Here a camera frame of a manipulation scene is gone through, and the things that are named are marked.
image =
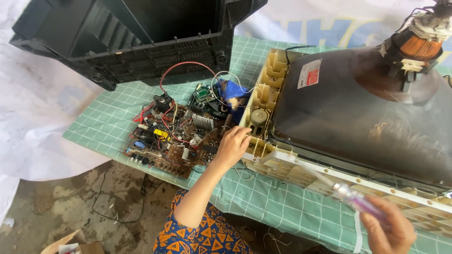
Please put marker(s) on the person's left hand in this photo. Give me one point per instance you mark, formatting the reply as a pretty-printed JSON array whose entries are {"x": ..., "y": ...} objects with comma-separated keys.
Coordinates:
[{"x": 229, "y": 146}]

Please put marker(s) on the person's right hand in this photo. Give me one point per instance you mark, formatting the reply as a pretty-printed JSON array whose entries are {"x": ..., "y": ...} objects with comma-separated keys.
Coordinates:
[{"x": 392, "y": 234}]

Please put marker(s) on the person's left fingers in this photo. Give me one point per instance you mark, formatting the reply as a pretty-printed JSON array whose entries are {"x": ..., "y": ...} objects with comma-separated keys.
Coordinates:
[{"x": 243, "y": 136}]

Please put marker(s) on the round grey speaker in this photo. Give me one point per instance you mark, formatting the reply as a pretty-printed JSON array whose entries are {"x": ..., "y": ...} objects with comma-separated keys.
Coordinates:
[{"x": 259, "y": 118}]

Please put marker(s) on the silver finned heat sink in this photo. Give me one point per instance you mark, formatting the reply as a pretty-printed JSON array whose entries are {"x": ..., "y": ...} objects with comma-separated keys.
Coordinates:
[{"x": 202, "y": 122}]

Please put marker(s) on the blue cloth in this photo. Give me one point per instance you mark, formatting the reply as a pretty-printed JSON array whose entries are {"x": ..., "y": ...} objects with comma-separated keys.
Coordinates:
[{"x": 231, "y": 90}]

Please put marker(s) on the small green circuit board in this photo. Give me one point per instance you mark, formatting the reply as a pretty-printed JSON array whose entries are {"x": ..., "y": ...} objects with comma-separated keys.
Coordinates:
[{"x": 204, "y": 93}]

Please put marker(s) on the brown main circuit board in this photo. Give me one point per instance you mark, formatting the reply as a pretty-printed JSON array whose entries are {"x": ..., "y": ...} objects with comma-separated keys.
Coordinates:
[{"x": 176, "y": 155}]

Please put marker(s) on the yellow block component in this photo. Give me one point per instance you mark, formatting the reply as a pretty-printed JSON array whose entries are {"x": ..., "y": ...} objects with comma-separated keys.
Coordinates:
[{"x": 161, "y": 133}]

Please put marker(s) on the green checked tablecloth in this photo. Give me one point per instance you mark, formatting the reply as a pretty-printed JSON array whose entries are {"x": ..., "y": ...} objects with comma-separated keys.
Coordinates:
[{"x": 282, "y": 211}]

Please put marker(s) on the black flyback transformer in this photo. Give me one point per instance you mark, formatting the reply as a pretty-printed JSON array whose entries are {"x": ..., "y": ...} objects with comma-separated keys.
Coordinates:
[{"x": 163, "y": 103}]

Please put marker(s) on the dark grey picture tube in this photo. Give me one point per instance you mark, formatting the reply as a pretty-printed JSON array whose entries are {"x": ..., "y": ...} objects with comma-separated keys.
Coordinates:
[{"x": 339, "y": 120}]

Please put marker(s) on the person's orange blue patterned garment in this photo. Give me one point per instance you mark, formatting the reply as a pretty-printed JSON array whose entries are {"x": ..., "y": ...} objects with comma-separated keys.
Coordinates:
[{"x": 204, "y": 236}]

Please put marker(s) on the white strip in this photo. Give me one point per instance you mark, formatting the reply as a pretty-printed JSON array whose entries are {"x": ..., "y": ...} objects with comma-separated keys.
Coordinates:
[{"x": 358, "y": 236}]

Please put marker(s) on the black plastic television back cover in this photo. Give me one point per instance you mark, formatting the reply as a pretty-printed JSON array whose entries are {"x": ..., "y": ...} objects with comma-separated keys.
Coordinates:
[{"x": 116, "y": 38}]

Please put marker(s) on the brown cardboard box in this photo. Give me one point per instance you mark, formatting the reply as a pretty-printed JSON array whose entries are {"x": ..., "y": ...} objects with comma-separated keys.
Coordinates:
[{"x": 83, "y": 247}]

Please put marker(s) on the copper deflection yoke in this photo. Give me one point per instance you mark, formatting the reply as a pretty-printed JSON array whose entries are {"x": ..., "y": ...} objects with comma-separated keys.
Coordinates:
[{"x": 418, "y": 47}]

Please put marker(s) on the white printed banner sheet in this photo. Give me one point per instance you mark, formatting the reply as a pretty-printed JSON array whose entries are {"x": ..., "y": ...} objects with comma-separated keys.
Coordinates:
[{"x": 39, "y": 120}]

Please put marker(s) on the beige television front frame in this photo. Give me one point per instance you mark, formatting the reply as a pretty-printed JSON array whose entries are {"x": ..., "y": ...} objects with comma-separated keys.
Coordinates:
[{"x": 275, "y": 160}]

